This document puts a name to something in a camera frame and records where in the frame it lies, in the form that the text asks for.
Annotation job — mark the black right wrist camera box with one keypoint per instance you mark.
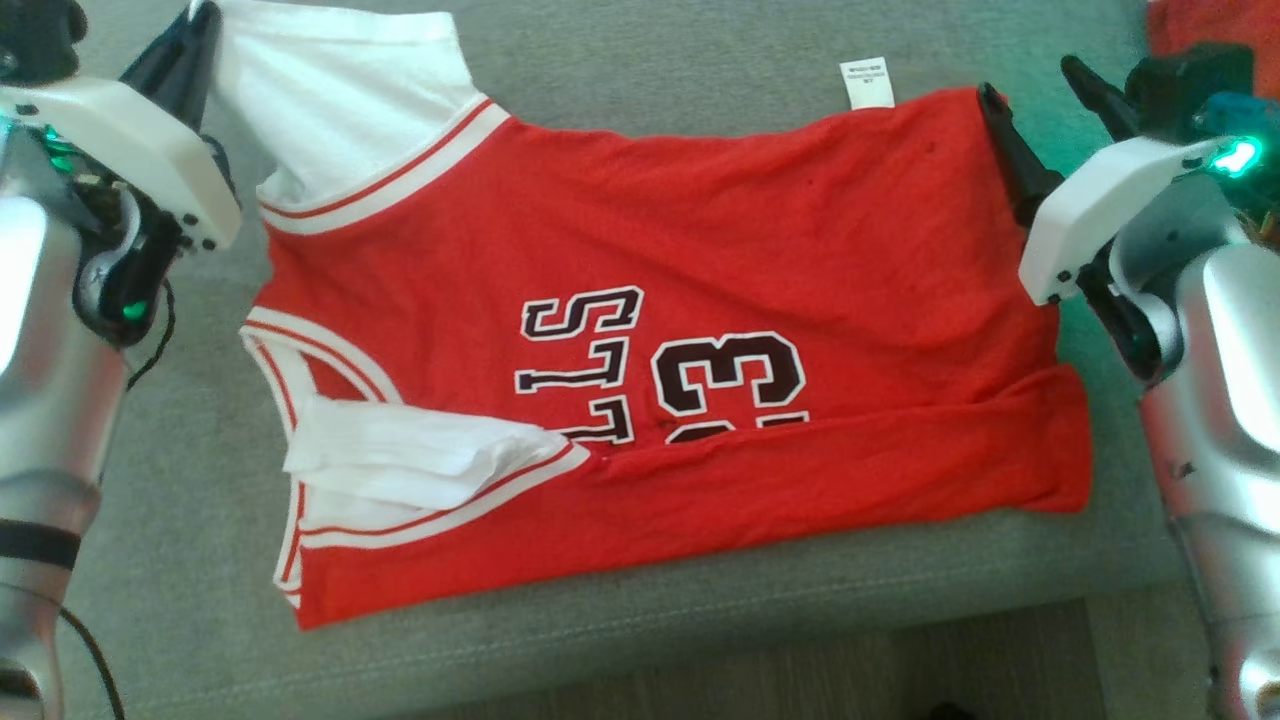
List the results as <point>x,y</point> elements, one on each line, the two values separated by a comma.
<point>1180,85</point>

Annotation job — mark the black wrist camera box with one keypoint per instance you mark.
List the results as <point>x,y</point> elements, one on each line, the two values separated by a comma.
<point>1180,85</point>
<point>40,35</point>

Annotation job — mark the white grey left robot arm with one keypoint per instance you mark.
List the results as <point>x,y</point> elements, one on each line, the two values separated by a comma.
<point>50,420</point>

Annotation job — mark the red basketball jersey white sleeves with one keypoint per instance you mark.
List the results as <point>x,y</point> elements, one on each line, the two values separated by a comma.
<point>700,230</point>

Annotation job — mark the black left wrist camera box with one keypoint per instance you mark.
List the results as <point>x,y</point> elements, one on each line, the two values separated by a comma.
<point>40,35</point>

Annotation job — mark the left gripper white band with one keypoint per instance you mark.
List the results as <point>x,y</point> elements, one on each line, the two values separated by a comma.
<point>130,150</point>

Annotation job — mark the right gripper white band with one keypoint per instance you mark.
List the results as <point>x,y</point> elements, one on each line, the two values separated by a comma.
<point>1110,200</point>

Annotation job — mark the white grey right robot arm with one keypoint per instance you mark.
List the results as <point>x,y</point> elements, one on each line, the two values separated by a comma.
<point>1230,400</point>

